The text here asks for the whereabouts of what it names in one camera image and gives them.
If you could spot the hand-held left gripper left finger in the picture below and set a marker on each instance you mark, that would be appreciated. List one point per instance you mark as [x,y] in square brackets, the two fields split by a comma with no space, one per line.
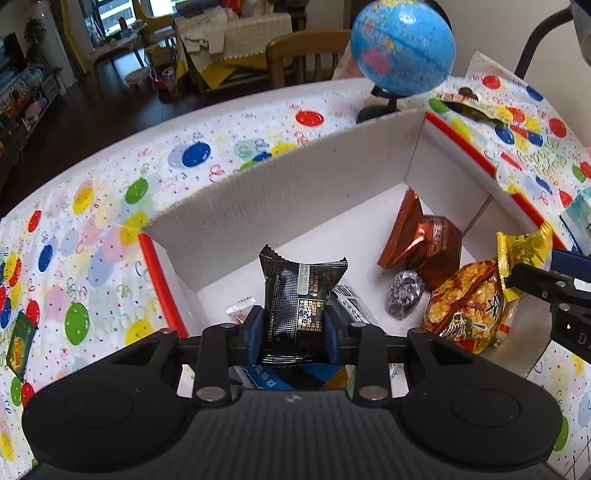
[254,334]

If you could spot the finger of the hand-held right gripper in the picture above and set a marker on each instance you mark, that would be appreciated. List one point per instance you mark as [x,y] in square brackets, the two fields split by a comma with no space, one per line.
[571,262]
[531,280]

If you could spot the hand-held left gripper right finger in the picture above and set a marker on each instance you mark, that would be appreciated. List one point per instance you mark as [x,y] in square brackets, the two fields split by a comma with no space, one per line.
[331,334]

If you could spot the small candy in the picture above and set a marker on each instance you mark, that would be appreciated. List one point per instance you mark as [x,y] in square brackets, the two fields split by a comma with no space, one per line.
[240,309]

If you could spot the white snack packet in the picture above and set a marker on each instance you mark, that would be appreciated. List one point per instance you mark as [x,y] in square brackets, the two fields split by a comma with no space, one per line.
[355,307]

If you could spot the yellow snack packet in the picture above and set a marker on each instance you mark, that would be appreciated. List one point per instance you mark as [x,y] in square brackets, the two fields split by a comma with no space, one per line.
[524,244]

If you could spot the black snack packet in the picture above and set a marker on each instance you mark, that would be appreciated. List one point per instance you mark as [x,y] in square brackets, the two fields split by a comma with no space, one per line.
[295,300]

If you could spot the blue snack packet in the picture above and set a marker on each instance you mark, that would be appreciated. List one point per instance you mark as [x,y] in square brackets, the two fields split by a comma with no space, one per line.
[286,376]

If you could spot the orange red snack bag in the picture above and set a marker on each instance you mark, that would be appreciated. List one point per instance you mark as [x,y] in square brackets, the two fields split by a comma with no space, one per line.
[466,309]

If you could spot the silver candy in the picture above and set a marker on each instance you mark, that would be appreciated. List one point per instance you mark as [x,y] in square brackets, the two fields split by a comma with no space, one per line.
[404,293]

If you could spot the red white cardboard box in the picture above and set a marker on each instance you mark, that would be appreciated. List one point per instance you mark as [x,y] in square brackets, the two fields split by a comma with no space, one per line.
[300,194]

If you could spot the light blue packet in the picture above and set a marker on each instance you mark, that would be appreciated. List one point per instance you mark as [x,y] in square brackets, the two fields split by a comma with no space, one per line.
[578,219]

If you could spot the brown foil snack packet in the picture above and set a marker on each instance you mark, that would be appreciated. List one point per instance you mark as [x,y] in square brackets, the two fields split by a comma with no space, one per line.
[429,244]

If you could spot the green red snack bag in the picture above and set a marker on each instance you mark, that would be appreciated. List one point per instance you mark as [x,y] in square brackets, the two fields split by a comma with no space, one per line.
[475,106]

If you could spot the balloon print tablecloth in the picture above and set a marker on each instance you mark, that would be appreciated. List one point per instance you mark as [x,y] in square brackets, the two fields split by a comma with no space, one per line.
[92,230]

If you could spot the black curved bar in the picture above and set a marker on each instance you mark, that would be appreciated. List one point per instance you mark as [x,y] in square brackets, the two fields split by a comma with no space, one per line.
[535,37]

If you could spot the green snack packet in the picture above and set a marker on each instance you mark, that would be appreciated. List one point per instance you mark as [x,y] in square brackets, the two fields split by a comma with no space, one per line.
[18,344]

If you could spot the blue globe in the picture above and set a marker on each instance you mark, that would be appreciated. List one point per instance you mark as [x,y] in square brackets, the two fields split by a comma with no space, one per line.
[401,46]

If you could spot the pink cloth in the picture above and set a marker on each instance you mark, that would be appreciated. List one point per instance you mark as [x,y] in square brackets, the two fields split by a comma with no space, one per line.
[348,67]

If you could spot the wooden chair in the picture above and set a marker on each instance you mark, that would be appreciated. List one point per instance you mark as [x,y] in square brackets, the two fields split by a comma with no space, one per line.
[304,55]

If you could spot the round wooden stool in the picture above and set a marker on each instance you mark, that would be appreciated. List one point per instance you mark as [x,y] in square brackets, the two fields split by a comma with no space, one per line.
[138,78]

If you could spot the sofa with cream cover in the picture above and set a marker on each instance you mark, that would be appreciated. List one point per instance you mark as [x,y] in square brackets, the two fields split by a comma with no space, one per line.
[231,41]

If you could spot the long tv cabinet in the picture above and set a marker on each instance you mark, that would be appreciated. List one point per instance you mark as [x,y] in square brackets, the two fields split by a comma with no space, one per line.
[27,110]

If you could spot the yellow armchair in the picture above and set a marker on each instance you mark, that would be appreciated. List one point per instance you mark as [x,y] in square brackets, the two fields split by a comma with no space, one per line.
[154,21]

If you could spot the television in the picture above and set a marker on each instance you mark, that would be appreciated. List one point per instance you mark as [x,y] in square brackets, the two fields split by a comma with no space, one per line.
[11,53]

